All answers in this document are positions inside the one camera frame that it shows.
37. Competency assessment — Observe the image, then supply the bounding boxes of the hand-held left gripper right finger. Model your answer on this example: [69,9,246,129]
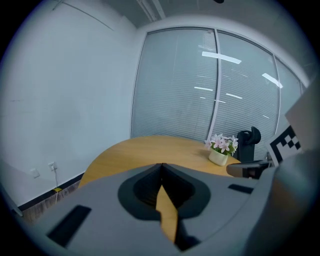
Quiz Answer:
[162,163,259,256]

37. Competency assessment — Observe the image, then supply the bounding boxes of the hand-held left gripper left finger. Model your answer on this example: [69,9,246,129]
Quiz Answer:
[32,163,181,256]

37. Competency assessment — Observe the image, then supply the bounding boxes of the glass partition with blinds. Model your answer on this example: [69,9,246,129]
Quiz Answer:
[130,26,311,161]

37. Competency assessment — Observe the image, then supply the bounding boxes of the white ceiling pipes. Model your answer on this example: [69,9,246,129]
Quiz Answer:
[136,0,166,22]

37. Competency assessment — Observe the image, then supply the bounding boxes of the black office chair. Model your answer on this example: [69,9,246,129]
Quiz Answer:
[236,126,270,163]

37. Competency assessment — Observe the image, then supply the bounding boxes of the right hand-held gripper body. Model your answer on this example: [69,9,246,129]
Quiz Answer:
[236,74,320,256]

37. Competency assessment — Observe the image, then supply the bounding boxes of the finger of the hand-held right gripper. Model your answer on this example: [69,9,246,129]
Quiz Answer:
[226,160,272,180]

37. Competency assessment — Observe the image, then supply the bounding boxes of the round wooden table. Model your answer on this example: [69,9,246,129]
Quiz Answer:
[78,134,242,245]

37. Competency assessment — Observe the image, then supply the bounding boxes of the small potted flower plant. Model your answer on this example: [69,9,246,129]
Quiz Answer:
[204,133,240,167]

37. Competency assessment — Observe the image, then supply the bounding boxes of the white power cable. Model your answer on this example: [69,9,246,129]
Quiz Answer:
[53,167,61,204]

